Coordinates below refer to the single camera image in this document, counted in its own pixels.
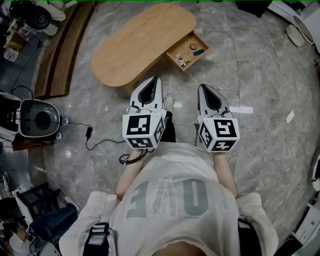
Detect pink artificial flower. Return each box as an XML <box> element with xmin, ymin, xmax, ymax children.
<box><xmin>174</xmin><ymin>53</ymin><xmax>192</xmax><ymax>68</ymax></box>

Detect person's white t-shirt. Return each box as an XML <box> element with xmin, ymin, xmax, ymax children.
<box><xmin>58</xmin><ymin>141</ymin><xmax>280</xmax><ymax>256</ymax></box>

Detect wooden drawer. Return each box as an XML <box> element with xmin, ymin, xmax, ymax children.
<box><xmin>164</xmin><ymin>31</ymin><xmax>210</xmax><ymax>74</ymax></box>

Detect person's right forearm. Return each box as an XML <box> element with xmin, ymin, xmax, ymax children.
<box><xmin>212</xmin><ymin>151</ymin><xmax>239</xmax><ymax>200</ymax></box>

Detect black coiled gripper cable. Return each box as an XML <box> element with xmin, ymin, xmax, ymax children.
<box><xmin>118</xmin><ymin>148</ymin><xmax>145</xmax><ymax>166</ymax></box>

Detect white oval stand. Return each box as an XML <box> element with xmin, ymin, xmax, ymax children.
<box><xmin>284</xmin><ymin>14</ymin><xmax>315</xmax><ymax>49</ymax></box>

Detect white box appliance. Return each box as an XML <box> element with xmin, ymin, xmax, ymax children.
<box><xmin>291</xmin><ymin>201</ymin><xmax>320</xmax><ymax>247</ymax></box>

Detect person's black trousers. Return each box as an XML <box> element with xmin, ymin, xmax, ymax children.
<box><xmin>161</xmin><ymin>111</ymin><xmax>201</xmax><ymax>147</ymax></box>

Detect black office chair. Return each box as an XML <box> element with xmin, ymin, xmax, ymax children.
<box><xmin>16</xmin><ymin>181</ymin><xmax>62</xmax><ymax>219</ymax></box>

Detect black power cable with brick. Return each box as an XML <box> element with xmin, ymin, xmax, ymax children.
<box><xmin>59</xmin><ymin>120</ymin><xmax>126</xmax><ymax>151</ymax></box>

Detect white power adapter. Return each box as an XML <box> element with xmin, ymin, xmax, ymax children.
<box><xmin>284</xmin><ymin>110</ymin><xmax>296</xmax><ymax>125</ymax></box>

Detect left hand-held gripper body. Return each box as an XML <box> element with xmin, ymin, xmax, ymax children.
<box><xmin>122</xmin><ymin>107</ymin><xmax>168</xmax><ymax>151</ymax></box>

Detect person's white sneaker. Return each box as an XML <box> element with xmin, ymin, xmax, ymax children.
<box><xmin>163</xmin><ymin>93</ymin><xmax>176</xmax><ymax>113</ymax></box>

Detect person's left forearm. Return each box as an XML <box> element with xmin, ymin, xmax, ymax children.
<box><xmin>115</xmin><ymin>148</ymin><xmax>146</xmax><ymax>201</ymax></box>

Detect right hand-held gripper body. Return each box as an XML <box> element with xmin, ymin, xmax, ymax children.
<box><xmin>197</xmin><ymin>111</ymin><xmax>241</xmax><ymax>153</ymax></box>

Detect white thin cable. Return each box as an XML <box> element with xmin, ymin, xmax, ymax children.
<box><xmin>226</xmin><ymin>120</ymin><xmax>288</xmax><ymax>163</ymax></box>

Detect grey harness strap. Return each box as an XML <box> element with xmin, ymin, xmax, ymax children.
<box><xmin>82</xmin><ymin>193</ymin><xmax>119</xmax><ymax>256</ymax></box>
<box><xmin>236</xmin><ymin>214</ymin><xmax>262</xmax><ymax>256</ymax></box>

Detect black round device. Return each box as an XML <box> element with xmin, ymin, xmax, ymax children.
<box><xmin>24</xmin><ymin>5</ymin><xmax>53</xmax><ymax>31</ymax></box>

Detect wooden coffee table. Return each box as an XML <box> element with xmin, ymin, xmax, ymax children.
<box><xmin>91</xmin><ymin>2</ymin><xmax>197</xmax><ymax>95</ymax></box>

